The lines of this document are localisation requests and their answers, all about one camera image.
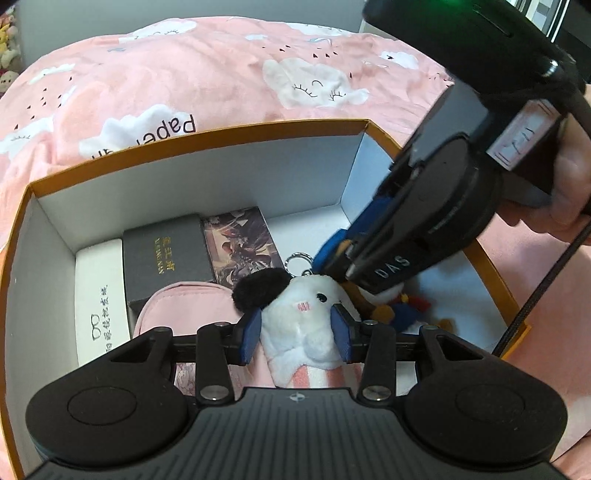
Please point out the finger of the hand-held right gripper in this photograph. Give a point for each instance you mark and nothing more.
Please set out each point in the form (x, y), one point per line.
(397, 258)
(374, 212)

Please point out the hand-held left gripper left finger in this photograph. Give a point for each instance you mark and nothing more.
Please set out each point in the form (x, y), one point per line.
(249, 334)

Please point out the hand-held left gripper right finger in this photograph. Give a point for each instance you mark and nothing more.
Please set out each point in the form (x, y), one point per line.
(341, 334)

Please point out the white dog plush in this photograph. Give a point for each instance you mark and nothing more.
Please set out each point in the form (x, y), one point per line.
(304, 323)

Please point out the orange cardboard box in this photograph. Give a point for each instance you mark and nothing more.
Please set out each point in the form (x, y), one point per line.
(323, 184)

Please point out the pink striped plush ball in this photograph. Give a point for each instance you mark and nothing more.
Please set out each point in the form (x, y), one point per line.
(302, 377)

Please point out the colourful small plush toy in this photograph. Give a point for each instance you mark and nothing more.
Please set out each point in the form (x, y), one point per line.
(402, 317)

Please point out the pink fabric pouch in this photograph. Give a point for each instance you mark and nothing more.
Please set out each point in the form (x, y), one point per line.
(184, 304)

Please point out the illustrated card box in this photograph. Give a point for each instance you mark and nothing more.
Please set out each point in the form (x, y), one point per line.
(240, 240)

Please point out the black gift box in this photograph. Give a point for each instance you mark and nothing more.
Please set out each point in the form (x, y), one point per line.
(161, 258)

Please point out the person's right hand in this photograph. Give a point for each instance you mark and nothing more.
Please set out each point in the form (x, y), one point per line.
(575, 175)

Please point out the white glasses case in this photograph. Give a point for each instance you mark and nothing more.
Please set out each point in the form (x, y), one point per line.
(99, 295)

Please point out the pink cloud-print blanket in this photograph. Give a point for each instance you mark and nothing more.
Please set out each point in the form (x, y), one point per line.
(184, 69)

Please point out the row of small plush toys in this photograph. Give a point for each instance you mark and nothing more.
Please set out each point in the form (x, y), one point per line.
(8, 46)

